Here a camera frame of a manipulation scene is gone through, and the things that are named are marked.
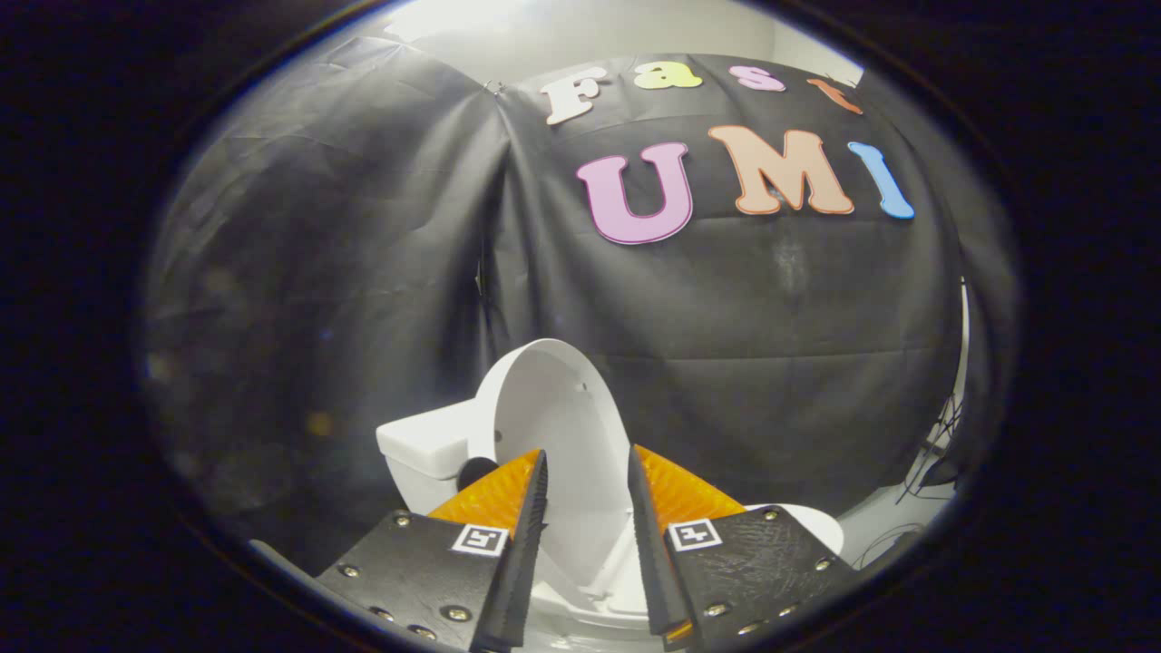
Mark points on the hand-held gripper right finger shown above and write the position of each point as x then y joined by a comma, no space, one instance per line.
648,544

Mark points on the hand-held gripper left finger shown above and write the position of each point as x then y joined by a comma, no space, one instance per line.
521,562

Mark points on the white toilet seat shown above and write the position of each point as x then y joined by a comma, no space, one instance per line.
821,526

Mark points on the white toilet lid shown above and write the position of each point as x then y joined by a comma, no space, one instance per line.
562,426

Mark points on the white ceramic toilet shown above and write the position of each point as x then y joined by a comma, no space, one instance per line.
422,444

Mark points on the black backdrop cloth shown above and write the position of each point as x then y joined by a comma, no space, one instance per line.
363,272

